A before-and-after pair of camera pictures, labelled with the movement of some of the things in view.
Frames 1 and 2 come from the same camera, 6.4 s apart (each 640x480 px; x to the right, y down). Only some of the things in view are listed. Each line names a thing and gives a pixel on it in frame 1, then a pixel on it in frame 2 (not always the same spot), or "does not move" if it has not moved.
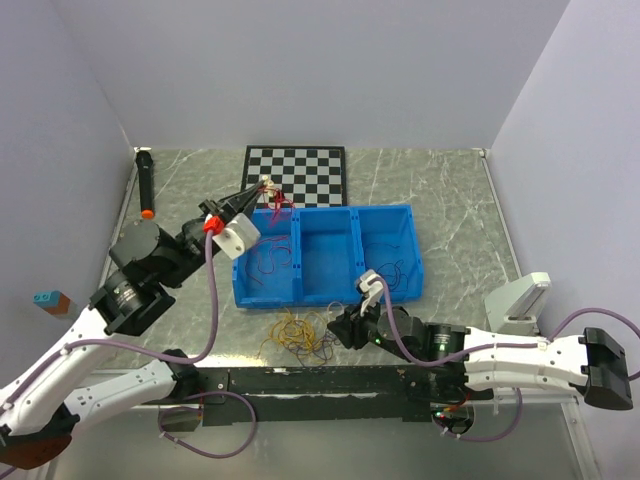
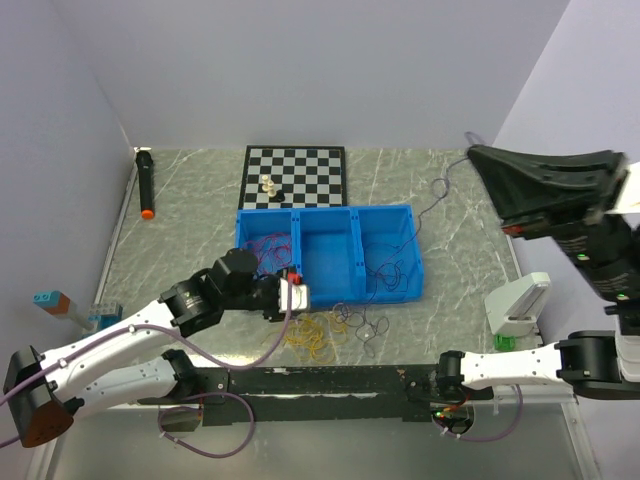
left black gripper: [243, 202] -> [272, 314]
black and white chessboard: [297, 176] does not move
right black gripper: [349, 326] -> [528, 190]
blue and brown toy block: [55, 302] does not move
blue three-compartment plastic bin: [313, 256] does not move
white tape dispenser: [513, 308] does not move
